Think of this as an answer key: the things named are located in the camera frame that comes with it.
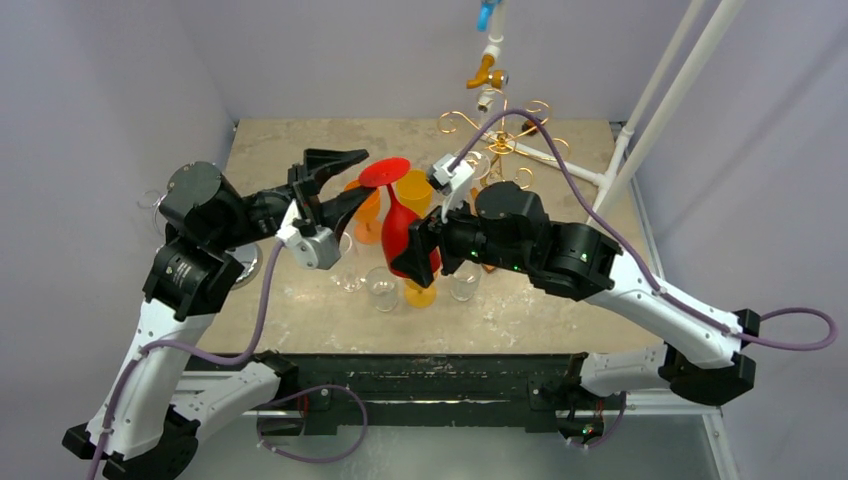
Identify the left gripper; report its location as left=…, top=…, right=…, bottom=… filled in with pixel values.
left=211, top=148, right=375, bottom=250

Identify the red plastic wine glass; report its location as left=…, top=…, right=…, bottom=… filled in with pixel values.
left=358, top=157, right=419, bottom=279

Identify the clear tall flute glass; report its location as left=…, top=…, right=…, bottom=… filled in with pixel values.
left=465, top=151, right=491, bottom=201

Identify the gold rack with wooden base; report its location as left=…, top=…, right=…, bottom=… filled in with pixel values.
left=437, top=87, right=558, bottom=191

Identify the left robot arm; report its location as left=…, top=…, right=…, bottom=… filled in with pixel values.
left=62, top=149, right=371, bottom=479

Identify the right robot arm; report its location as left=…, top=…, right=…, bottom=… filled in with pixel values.
left=389, top=182, right=760, bottom=407

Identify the clear wine glass left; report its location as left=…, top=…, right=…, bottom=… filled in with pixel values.
left=330, top=232, right=363, bottom=293

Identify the chrome wine glass rack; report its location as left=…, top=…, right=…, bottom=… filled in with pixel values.
left=136, top=189, right=263, bottom=290

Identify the yellow plastic goblet near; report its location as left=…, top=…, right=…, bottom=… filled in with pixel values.
left=404, top=279, right=437, bottom=309

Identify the yellow plastic goblet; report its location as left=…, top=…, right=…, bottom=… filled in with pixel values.
left=395, top=169, right=434, bottom=218
left=404, top=279, right=437, bottom=309

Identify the clear short glass left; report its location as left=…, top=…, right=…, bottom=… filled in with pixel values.
left=365, top=267, right=398, bottom=313

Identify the clear short glass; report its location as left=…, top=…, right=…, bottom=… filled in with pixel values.
left=450, top=262, right=483, bottom=302
left=365, top=267, right=398, bottom=313

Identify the clear short glass right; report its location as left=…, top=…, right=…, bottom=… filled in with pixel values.
left=450, top=262, right=483, bottom=302

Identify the orange plastic goblet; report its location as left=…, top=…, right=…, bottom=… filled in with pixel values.
left=353, top=190, right=382, bottom=245

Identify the yellow plastic goblet far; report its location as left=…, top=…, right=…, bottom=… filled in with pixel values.
left=395, top=169, right=434, bottom=218

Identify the small black orange object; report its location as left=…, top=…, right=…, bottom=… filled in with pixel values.
left=521, top=119, right=546, bottom=137

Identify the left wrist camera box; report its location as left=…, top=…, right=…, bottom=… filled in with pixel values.
left=276, top=201, right=341, bottom=270

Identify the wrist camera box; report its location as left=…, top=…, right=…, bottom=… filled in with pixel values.
left=276, top=201, right=341, bottom=270
left=426, top=154, right=474, bottom=223

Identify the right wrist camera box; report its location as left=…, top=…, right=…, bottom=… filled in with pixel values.
left=426, top=154, right=474, bottom=223

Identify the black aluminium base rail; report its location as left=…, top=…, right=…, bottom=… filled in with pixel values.
left=137, top=354, right=664, bottom=439

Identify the brass faucet with blue handle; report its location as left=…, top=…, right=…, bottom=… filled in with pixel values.
left=466, top=0, right=508, bottom=90

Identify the white pvc pipe frame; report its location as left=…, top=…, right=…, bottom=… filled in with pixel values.
left=475, top=0, right=749, bottom=220

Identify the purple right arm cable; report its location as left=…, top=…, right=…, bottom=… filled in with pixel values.
left=453, top=109, right=839, bottom=452

